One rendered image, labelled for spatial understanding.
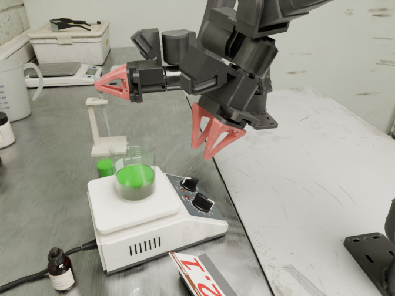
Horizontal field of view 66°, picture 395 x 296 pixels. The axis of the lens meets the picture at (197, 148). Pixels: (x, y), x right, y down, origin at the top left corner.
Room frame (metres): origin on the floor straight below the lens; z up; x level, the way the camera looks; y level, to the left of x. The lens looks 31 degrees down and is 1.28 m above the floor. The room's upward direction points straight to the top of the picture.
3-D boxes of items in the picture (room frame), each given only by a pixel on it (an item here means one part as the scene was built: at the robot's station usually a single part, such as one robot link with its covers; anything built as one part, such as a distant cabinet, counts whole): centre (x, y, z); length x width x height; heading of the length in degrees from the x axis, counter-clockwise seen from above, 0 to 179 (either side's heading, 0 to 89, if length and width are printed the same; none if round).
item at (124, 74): (0.66, 0.18, 1.06); 0.09 x 0.07 x 0.07; 100
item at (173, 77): (0.68, 0.05, 1.07); 0.07 x 0.06 x 0.07; 100
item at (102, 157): (0.53, 0.19, 0.93); 0.04 x 0.04 x 0.06
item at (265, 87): (0.84, -0.17, 1.00); 0.09 x 0.06 x 0.06; 37
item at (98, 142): (0.65, 0.22, 0.96); 0.08 x 0.08 x 0.13; 10
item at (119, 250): (0.37, 0.08, 0.94); 0.22 x 0.13 x 0.08; 114
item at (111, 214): (0.36, 0.10, 0.98); 0.12 x 0.12 x 0.01; 24
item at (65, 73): (1.18, 0.52, 0.92); 0.26 x 0.19 x 0.05; 98
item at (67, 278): (0.27, 0.19, 0.93); 0.03 x 0.03 x 0.07
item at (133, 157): (0.37, 0.09, 1.03); 0.07 x 0.06 x 0.08; 103
